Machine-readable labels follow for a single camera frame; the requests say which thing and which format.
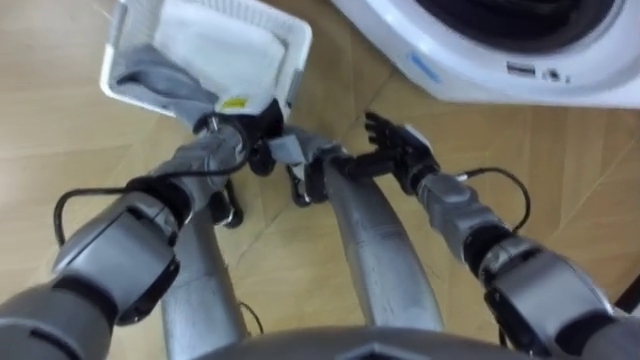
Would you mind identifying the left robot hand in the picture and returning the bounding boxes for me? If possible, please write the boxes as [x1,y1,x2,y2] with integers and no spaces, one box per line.
[193,85,287,177]

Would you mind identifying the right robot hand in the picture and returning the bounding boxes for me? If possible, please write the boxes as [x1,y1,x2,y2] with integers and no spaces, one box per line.
[363,110,442,197]

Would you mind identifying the grey cloth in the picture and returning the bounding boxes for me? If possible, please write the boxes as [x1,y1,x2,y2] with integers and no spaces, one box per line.
[114,43,222,133]

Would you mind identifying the white cloth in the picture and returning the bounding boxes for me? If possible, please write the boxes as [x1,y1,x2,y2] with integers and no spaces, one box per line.
[152,0,289,117]

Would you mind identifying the white laundry basket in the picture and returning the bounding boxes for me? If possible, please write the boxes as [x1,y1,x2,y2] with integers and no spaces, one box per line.
[98,0,314,132]

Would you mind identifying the robot legs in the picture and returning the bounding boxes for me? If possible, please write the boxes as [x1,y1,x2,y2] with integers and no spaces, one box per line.
[159,124,446,360]

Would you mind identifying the white washing machine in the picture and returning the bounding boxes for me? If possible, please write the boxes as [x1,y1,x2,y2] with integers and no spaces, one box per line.
[329,0,640,110]

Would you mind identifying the robot body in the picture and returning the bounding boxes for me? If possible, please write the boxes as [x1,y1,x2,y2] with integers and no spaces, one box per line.
[192,325,556,360]

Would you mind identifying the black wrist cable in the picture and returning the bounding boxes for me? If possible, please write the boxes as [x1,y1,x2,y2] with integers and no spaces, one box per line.
[455,166,532,235]
[52,149,254,248]

